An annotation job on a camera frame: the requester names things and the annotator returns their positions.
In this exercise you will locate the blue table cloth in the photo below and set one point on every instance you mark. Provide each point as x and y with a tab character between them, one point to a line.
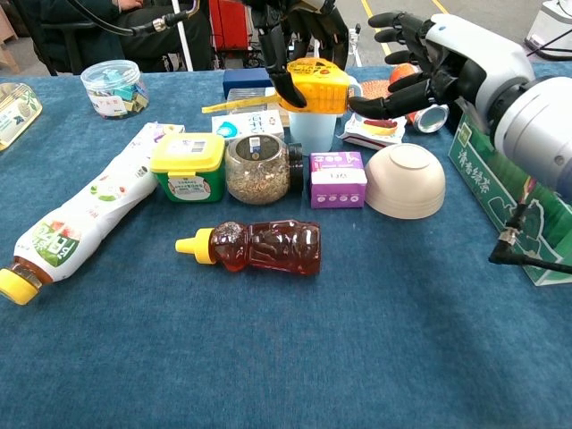
286	357

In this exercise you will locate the wooden furniture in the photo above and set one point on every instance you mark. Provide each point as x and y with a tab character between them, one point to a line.
8	49

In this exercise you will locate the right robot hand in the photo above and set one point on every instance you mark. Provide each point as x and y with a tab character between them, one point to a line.
473	58

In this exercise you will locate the white box with blue print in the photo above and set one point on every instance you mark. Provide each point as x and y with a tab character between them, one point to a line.
250	125

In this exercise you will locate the glass jar of seeds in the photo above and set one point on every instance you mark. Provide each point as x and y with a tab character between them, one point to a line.
257	179

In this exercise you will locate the navy blue box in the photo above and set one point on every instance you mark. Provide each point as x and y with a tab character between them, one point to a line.
241	79

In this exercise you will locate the white-labelled tea bottle yellow cap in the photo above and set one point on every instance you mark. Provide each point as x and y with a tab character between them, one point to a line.
89	210

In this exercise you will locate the light blue mug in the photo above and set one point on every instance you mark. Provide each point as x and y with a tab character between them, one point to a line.
313	134

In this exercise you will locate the black office chair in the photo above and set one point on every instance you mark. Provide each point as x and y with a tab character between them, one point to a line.
71	44

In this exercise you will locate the cake snack packet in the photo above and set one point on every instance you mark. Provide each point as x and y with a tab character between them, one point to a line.
377	132

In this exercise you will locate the bear-shaped honey bottle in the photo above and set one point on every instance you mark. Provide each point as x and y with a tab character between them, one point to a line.
277	248

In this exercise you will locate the clear bottle of yellow liquid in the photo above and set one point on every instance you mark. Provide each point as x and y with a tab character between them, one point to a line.
15	116

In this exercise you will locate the clear box of green teabags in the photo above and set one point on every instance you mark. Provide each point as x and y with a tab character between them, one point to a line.
473	165

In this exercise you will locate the round woven coaster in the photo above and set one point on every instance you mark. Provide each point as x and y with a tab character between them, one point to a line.
373	87

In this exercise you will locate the white frame pole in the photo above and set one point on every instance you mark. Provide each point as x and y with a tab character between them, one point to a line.
185	49

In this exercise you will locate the orange soda can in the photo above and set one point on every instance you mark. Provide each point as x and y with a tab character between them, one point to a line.
431	118

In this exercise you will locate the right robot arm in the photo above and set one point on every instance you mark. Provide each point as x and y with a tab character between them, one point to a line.
540	134

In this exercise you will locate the clear jar of clips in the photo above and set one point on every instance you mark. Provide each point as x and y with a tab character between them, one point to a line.
114	89

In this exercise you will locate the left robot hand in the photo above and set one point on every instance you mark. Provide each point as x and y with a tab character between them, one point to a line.
313	31

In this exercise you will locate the white power strip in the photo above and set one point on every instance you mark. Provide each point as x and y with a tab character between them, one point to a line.
355	44

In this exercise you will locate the small purple box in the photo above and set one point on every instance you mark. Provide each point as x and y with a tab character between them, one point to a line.
337	196

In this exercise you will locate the transparent plastic case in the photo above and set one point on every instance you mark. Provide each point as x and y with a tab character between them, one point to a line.
243	94

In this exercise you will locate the green tub with yellow lid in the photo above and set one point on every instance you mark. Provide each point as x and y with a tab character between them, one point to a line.
187	179

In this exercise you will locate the yellow tape measure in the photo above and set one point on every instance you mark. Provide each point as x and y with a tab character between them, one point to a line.
324	91

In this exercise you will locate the upturned beige bowl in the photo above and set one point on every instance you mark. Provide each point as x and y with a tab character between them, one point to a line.
404	187

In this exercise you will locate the white machine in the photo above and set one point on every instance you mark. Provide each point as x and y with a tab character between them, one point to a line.
554	22

